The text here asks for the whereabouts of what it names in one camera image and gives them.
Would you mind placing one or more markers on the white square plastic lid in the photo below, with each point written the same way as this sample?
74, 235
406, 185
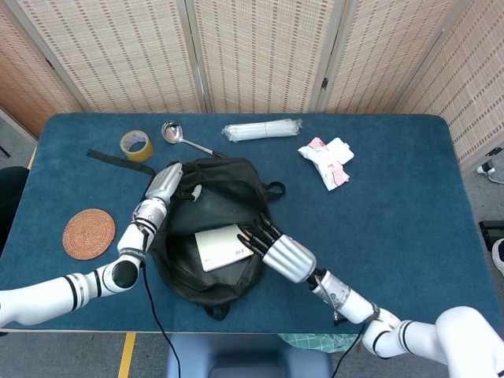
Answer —
342, 151

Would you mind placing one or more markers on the blue grey robot torso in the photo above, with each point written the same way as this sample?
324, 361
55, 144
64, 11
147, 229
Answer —
248, 354

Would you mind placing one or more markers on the white sneaker with grey ankle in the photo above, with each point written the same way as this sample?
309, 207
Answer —
488, 167

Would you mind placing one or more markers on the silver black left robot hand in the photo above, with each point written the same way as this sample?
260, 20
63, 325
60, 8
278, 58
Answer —
163, 183

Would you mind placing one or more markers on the stainless steel ladle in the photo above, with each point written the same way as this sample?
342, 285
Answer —
172, 132

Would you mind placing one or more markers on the round woven rattan coaster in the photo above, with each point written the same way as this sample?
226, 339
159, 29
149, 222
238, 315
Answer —
88, 234

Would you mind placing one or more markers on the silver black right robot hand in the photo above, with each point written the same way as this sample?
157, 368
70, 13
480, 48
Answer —
287, 258

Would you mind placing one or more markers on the black fabric backpack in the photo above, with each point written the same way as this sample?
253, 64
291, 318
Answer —
220, 189

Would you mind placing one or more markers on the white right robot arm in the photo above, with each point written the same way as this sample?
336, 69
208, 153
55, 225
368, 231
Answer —
433, 334

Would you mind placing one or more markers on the crumpled white red wipes packet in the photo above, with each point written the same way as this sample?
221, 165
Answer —
328, 169

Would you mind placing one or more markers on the yellow packing tape roll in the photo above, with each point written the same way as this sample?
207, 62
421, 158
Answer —
141, 154

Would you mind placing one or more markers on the white sneaker with black trim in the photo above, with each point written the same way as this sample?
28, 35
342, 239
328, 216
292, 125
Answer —
499, 256

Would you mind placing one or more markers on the black box on floor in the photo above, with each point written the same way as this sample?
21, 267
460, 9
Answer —
488, 234

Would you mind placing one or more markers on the green checkered cloth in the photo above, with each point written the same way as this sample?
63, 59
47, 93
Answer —
315, 342

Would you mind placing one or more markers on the white and yellow booklet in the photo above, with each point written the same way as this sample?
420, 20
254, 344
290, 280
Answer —
220, 246

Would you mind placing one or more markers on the woven bamboo folding screen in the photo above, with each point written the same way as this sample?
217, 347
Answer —
260, 51

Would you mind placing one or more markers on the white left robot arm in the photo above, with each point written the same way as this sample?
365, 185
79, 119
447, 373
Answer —
47, 295

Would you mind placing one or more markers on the black bulky object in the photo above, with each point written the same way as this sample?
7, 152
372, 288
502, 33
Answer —
12, 197

